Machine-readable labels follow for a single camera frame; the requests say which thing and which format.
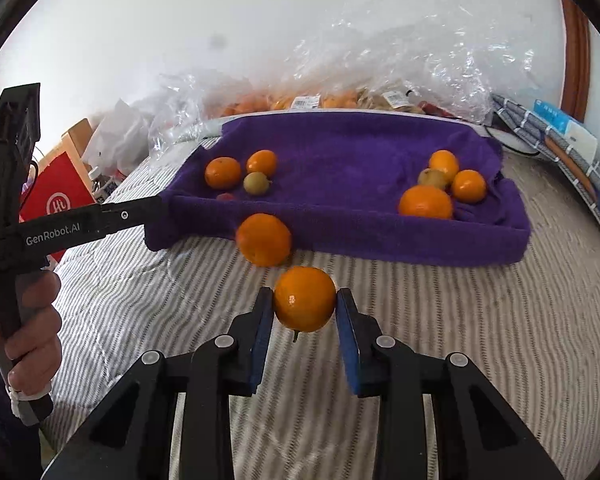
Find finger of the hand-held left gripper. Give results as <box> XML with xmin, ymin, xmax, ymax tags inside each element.
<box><xmin>100</xmin><ymin>195</ymin><xmax>164</xmax><ymax>239</ymax></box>

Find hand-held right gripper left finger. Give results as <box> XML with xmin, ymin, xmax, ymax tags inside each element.
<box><xmin>42</xmin><ymin>287</ymin><xmax>276</xmax><ymax>480</ymax></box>

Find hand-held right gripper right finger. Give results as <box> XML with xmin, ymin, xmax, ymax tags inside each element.
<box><xmin>335</xmin><ymin>288</ymin><xmax>564</xmax><ymax>480</ymax></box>

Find large orange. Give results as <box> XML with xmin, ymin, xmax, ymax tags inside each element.
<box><xmin>398</xmin><ymin>185</ymin><xmax>454</xmax><ymax>220</ymax></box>
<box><xmin>235</xmin><ymin>213</ymin><xmax>293</xmax><ymax>267</ymax></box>

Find greenish round fruit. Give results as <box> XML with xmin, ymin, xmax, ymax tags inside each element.
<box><xmin>243</xmin><ymin>172</ymin><xmax>272</xmax><ymax>196</ymax></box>

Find yellow round fruit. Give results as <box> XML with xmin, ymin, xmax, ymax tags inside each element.
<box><xmin>418</xmin><ymin>168</ymin><xmax>448</xmax><ymax>191</ymax></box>

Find purple towel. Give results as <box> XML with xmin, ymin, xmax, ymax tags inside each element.
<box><xmin>144</xmin><ymin>111</ymin><xmax>532</xmax><ymax>267</ymax></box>

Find person's left forearm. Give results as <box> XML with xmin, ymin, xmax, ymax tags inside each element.
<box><xmin>0</xmin><ymin>355</ymin><xmax>43</xmax><ymax>480</ymax></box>

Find clear bag of tan fruits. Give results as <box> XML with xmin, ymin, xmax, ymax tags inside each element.
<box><xmin>355</xmin><ymin>86</ymin><xmax>431</xmax><ymax>113</ymax></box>

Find person's left hand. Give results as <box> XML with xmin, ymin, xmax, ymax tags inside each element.
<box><xmin>2</xmin><ymin>272</ymin><xmax>63</xmax><ymax>397</ymax></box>

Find red paper bag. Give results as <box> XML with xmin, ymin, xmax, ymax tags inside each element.
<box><xmin>19</xmin><ymin>152</ymin><xmax>99</xmax><ymax>263</ymax></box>

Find white plastic bag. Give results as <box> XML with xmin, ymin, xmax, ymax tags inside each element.
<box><xmin>82</xmin><ymin>99</ymin><xmax>152</xmax><ymax>177</ymax></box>

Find grey striped bed quilt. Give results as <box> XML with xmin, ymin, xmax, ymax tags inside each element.
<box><xmin>40</xmin><ymin>135</ymin><xmax>600</xmax><ymax>480</ymax></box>

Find crumpled clear plastic bag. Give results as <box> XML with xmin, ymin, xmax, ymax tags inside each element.
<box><xmin>149</xmin><ymin>72</ymin><xmax>253</xmax><ymax>161</ymax></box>

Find clear bag of oranges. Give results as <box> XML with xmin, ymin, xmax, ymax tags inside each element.
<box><xmin>220</xmin><ymin>87</ymin><xmax>361</xmax><ymax>117</ymax></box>

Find small oval orange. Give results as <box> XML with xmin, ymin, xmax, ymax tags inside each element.
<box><xmin>428</xmin><ymin>150</ymin><xmax>460</xmax><ymax>183</ymax></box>

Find red snack packet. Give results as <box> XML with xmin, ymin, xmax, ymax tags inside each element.
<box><xmin>419</xmin><ymin>102</ymin><xmax>456</xmax><ymax>119</ymax></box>

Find grey plaid cloth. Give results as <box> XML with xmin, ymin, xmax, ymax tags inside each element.
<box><xmin>490</xmin><ymin>93</ymin><xmax>600</xmax><ymax>257</ymax></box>

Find large clear plastic bag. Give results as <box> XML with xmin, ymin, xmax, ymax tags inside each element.
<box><xmin>290</xmin><ymin>4</ymin><xmax>537</xmax><ymax>126</ymax></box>

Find blue white box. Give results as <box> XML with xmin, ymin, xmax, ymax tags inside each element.
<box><xmin>532</xmin><ymin>99</ymin><xmax>599</xmax><ymax>162</ymax></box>

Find brown wooden frame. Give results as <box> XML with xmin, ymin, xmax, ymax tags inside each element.
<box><xmin>559</xmin><ymin>0</ymin><xmax>592</xmax><ymax>122</ymax></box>

